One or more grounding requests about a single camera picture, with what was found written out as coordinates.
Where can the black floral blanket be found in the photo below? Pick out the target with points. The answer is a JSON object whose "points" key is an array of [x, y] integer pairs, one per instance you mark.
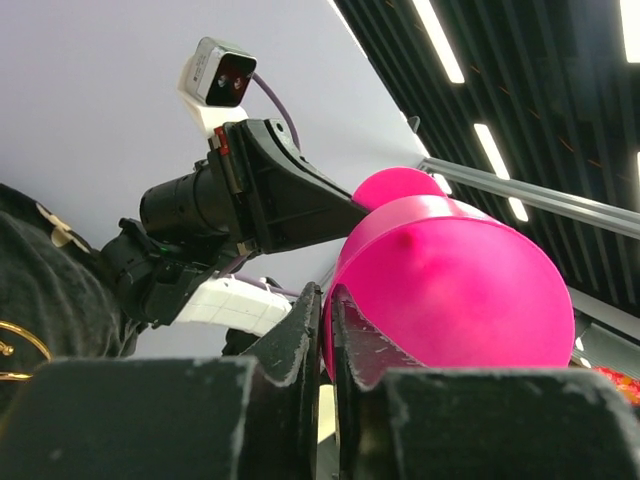
{"points": [[53, 284]]}

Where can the gold wire wine glass rack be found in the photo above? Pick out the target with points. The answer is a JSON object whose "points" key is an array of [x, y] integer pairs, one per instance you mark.
{"points": [[22, 353]]}

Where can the magenta wine glass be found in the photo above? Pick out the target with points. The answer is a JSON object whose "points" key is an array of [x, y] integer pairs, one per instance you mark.
{"points": [[450, 285]]}

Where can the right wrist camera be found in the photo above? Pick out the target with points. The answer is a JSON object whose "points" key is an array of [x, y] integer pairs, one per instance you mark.
{"points": [[213, 83]]}

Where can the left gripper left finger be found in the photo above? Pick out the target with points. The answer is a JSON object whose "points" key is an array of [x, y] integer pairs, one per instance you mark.
{"points": [[252, 416]]}

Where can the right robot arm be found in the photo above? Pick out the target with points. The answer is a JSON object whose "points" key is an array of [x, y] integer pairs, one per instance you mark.
{"points": [[159, 260]]}

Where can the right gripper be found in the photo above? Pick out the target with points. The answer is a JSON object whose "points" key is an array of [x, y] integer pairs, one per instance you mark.
{"points": [[270, 198]]}

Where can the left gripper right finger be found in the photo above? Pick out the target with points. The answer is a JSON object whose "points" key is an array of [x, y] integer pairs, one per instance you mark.
{"points": [[398, 420]]}

